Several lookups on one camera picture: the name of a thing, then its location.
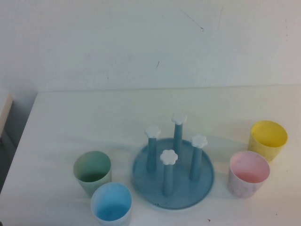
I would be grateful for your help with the blue cup drying rack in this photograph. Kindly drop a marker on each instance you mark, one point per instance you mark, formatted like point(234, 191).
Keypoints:
point(150, 186)

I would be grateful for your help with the blue marbled plastic cup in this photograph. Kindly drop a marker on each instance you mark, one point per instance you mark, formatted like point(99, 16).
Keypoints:
point(110, 207)

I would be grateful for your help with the green plastic cup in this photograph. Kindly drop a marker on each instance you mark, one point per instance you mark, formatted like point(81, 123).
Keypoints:
point(91, 164)

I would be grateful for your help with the pink plastic cup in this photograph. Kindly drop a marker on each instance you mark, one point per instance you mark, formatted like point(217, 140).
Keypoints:
point(244, 186)

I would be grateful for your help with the yellow plastic cup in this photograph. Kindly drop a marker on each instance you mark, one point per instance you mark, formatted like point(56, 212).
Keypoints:
point(265, 150)

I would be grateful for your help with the white side table beige edge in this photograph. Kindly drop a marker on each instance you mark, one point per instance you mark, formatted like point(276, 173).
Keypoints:
point(4, 110)

